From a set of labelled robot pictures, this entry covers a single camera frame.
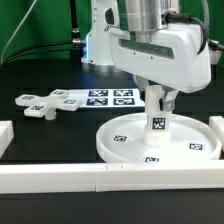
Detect white marker tag sheet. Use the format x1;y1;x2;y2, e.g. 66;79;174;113
70;88;145;108

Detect white right fence block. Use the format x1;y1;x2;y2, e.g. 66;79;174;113
209;116;224;152

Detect white fence block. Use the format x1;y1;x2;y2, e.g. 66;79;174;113
0;121;14;158
209;116;224;152

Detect black cables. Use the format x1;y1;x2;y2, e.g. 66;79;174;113
0;0;88;65

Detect white front fence bar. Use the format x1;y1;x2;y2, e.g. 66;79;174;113
0;160;224;194

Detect white cross-shaped table base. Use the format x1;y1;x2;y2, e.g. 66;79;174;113
15;89;82;120

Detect black post connector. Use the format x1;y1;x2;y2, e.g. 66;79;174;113
69;0;83;59

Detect white round table top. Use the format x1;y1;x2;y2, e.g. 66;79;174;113
96;113;222;163

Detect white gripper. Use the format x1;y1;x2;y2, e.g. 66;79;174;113
109;24;211;112

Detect white left fence block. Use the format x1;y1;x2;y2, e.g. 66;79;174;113
0;121;14;158

